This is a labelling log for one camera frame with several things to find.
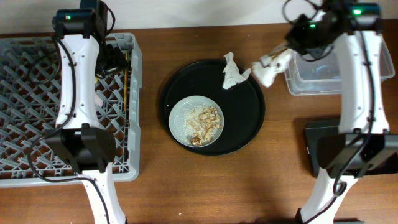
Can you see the clear plastic bin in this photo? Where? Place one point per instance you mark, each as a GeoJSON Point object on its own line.
{"type": "Point", "coordinates": [313, 78]}

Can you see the black rectangular tray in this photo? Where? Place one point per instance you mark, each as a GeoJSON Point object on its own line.
{"type": "Point", "coordinates": [315, 130]}

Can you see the white napkin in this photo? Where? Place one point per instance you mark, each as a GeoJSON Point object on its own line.
{"type": "Point", "coordinates": [267, 75]}
{"type": "Point", "coordinates": [232, 75]}

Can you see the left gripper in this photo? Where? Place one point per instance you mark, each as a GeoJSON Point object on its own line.
{"type": "Point", "coordinates": [119, 60]}

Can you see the peanut shells and rice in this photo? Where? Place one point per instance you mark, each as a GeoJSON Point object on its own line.
{"type": "Point", "coordinates": [201, 124]}

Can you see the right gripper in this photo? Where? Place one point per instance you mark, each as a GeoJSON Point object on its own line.
{"type": "Point", "coordinates": [294, 37]}

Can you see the grey plate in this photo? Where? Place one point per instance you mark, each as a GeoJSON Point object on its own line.
{"type": "Point", "coordinates": [177, 118]}

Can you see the round black tray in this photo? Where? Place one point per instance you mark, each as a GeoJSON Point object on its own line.
{"type": "Point", "coordinates": [243, 105]}

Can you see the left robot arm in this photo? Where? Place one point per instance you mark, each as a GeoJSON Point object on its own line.
{"type": "Point", "coordinates": [79, 140]}

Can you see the grey dishwasher rack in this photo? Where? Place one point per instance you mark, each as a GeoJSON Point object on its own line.
{"type": "Point", "coordinates": [28, 110]}

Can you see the gold snack wrapper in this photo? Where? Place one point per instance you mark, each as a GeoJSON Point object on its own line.
{"type": "Point", "coordinates": [266, 59]}

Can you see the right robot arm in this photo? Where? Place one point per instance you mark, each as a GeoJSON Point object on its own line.
{"type": "Point", "coordinates": [352, 30]}

